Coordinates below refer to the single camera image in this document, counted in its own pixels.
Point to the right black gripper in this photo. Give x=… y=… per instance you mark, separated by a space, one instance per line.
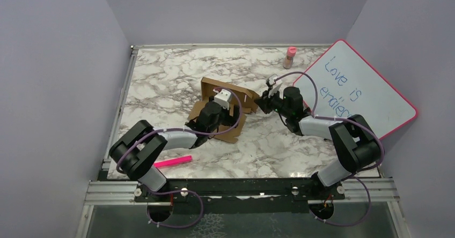
x=264 y=102

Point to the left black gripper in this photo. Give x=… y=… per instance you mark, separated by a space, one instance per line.
x=230 y=120

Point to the brown cardboard box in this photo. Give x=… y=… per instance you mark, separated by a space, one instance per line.
x=242 y=97

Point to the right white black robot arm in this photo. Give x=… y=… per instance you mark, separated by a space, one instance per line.
x=355 y=144

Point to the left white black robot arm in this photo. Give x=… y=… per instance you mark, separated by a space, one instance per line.
x=137 y=150

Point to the pink-capped small bottle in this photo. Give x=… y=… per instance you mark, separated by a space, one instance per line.
x=289 y=57

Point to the pink rectangular stick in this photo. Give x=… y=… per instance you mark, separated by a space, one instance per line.
x=173 y=162

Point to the pink-framed whiteboard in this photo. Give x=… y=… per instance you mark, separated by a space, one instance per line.
x=341 y=83

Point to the aluminium front frame rail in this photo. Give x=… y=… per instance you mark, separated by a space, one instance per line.
x=257 y=207

